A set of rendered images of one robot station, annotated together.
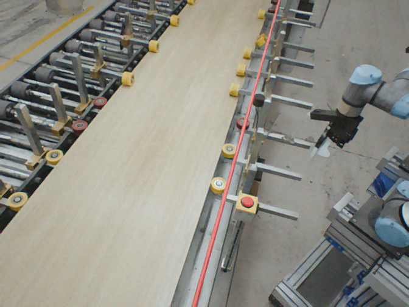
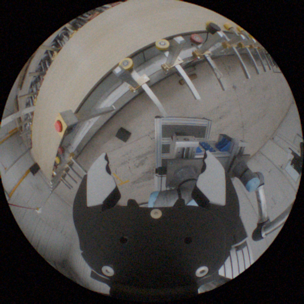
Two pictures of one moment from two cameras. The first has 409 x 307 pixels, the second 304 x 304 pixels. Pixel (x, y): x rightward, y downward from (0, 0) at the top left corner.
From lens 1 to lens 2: 121 cm
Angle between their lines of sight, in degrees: 67
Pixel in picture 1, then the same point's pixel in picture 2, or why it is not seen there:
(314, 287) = (170, 129)
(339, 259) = (189, 130)
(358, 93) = not seen: outside the picture
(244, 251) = (164, 94)
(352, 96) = not seen: outside the picture
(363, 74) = not seen: outside the picture
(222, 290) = (104, 118)
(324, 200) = (213, 107)
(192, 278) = (103, 101)
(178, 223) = (84, 83)
